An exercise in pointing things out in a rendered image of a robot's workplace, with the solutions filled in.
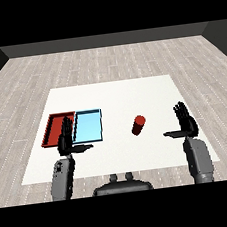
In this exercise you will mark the light blue shallow open box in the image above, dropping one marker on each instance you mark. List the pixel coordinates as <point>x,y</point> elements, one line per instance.
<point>87,126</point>

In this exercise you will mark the red can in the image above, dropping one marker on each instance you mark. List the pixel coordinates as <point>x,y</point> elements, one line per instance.
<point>138,124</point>

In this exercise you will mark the dark grey robot body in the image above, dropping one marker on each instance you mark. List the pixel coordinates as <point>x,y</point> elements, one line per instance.
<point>122,185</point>

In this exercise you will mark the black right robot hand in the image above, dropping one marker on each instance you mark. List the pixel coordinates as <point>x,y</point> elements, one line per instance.
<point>187,125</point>

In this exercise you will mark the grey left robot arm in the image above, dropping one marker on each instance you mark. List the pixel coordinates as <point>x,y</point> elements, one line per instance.
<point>62,178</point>

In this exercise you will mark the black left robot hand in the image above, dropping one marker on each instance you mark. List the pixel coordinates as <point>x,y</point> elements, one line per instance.
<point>65,140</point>

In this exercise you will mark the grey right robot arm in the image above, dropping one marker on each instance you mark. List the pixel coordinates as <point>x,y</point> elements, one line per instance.
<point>199,159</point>

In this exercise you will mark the red shallow open box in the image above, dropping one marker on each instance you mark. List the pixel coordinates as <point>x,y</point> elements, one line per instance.
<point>56,129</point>

